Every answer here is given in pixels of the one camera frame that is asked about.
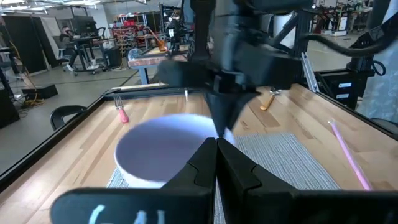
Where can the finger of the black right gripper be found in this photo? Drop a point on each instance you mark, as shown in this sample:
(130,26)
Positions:
(186,74)
(233,107)

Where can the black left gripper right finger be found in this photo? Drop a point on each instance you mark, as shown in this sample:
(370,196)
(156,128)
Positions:
(267,205)

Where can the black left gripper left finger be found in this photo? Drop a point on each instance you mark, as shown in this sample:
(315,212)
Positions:
(186,205)

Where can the pink drinking straw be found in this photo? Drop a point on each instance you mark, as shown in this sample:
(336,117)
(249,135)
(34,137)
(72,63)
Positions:
(348,154)

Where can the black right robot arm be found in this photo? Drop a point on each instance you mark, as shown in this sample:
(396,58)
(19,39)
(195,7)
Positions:
(202,31)

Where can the wooden workbench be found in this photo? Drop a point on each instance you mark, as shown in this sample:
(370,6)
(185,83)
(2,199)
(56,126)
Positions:
(149,60)

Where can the grey woven placemat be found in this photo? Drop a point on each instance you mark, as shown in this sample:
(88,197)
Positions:
(280,155)

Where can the white round bowl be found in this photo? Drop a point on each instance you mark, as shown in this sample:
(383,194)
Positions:
(161,146)

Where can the red parts shelf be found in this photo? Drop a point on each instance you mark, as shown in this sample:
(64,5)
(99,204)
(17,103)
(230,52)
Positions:
(127,31)

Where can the black computer tower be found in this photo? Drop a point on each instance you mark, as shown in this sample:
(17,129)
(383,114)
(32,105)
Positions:
(342,90)

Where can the black desk cart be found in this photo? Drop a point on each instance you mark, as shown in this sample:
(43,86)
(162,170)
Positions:
(88,46)

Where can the person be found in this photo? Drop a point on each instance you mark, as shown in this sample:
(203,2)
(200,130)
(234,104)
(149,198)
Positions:
(66,37)

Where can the black chair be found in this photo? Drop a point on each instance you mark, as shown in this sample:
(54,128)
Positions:
(59,113)

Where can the black box on floor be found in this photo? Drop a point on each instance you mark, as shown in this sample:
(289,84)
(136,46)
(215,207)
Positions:
(40,91)

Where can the black partition panel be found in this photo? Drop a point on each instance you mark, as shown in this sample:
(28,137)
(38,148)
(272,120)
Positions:
(25,43)

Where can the silver aluminium frame bracket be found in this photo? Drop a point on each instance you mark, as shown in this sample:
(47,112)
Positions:
(309,73)

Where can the black table edge frame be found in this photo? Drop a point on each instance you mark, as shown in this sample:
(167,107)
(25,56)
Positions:
(46,146)

